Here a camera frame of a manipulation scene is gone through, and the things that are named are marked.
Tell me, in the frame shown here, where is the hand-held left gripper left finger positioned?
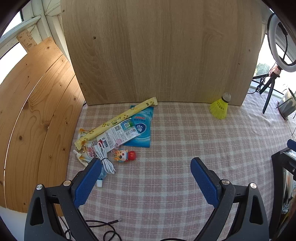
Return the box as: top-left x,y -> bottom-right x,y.
24,158 -> 102,241

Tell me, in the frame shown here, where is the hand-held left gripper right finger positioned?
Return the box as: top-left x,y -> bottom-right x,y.
190,157 -> 270,241

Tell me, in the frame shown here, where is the blue and white tube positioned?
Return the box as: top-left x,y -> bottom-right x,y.
97,166 -> 107,187

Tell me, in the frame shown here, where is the red and white sachet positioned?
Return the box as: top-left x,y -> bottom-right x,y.
81,141 -> 99,163

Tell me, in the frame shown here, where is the potted plant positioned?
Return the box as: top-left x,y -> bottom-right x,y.
276,85 -> 296,121

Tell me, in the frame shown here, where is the pink plaid tablecloth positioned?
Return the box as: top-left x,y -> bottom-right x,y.
55,94 -> 296,241

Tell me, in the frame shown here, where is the black tripod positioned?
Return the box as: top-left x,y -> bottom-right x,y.
259,66 -> 281,114

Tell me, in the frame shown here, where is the white labelled card package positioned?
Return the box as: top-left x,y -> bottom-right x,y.
92,118 -> 139,149

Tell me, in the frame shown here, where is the long yellow paper packet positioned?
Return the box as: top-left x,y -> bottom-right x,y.
74,97 -> 158,150

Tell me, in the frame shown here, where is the blue wet wipes packet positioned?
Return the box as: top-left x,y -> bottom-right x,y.
124,105 -> 155,148

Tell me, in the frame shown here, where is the yellow shuttlecock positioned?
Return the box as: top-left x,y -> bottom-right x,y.
210,92 -> 232,120

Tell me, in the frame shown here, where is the pine wood panel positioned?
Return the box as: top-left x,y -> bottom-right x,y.
0,37 -> 87,214

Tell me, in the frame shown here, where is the light oak board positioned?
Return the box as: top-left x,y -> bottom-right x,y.
60,0 -> 266,107

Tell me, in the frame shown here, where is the small wooden strip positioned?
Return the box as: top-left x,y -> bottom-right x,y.
17,29 -> 38,52

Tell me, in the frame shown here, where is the white coiled cable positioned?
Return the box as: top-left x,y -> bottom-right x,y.
92,141 -> 116,175

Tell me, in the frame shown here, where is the dragon keychain toy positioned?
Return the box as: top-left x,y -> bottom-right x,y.
112,149 -> 137,163

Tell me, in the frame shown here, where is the black thin cable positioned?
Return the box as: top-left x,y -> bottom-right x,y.
62,219 -> 122,241

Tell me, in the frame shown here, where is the white ring light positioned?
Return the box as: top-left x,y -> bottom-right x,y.
267,13 -> 296,72

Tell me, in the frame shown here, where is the white window frame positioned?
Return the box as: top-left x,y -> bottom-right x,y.
0,0 -> 67,67

